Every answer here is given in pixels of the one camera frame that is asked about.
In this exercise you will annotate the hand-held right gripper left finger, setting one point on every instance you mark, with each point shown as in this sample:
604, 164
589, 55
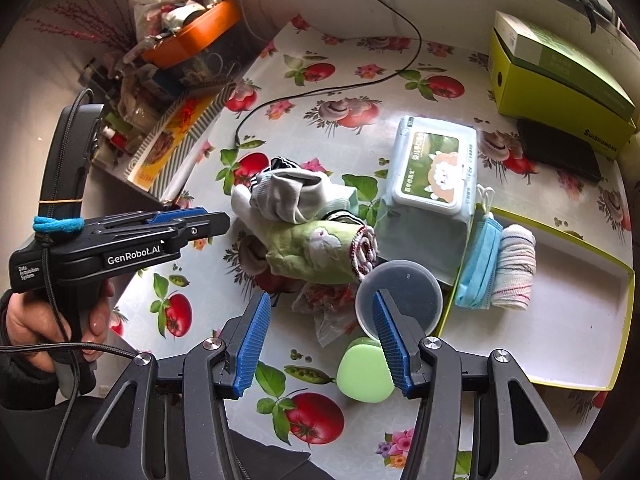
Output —
252, 345

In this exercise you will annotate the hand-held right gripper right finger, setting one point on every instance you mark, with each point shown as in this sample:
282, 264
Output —
392, 345

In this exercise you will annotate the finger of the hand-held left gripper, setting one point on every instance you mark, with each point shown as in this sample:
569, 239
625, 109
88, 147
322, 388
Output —
185, 215
210, 227

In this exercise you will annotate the clear red snack packet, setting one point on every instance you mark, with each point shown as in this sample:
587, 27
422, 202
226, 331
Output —
325, 305

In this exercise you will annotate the black and white striped sock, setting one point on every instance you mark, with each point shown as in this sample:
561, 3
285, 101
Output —
282, 164

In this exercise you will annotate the yellow-green box lid tray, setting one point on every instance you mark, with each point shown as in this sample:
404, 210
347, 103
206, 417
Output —
565, 320

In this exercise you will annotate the person's left hand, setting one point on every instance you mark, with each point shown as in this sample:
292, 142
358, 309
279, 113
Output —
30, 320

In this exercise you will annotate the green round case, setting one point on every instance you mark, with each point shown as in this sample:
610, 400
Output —
362, 372

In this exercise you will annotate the blue elastic band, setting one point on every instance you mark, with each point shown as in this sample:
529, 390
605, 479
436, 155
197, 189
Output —
57, 225

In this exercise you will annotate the clear round plastic container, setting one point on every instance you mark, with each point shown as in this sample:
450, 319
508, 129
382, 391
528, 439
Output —
407, 285

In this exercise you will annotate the grey sock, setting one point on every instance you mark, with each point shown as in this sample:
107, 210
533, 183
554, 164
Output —
295, 195

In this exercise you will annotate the rolled green rabbit towel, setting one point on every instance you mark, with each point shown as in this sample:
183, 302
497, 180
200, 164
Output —
310, 255

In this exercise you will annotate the blue face mask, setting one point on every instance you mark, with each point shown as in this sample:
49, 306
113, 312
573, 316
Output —
477, 270

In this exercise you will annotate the rolled white striped towel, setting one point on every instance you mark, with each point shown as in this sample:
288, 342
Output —
512, 270

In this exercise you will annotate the wet wipes pack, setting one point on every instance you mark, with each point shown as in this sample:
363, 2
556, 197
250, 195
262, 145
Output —
430, 170

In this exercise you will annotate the orange plastic basin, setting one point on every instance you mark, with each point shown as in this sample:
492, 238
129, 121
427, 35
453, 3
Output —
200, 35

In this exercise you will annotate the white plastic bag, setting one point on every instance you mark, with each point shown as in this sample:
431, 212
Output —
150, 0

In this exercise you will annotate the floral vinyl tablecloth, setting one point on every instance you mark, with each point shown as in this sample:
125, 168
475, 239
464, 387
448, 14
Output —
350, 60

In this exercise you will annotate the dried red branches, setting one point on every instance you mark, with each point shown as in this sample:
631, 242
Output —
75, 25

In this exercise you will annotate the black flat case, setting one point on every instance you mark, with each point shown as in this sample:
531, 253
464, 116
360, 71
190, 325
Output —
555, 147

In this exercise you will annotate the yellow-green cardboard box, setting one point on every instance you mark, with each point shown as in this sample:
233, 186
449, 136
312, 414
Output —
540, 100

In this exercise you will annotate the green and white carton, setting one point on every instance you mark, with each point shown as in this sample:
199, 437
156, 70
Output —
550, 55

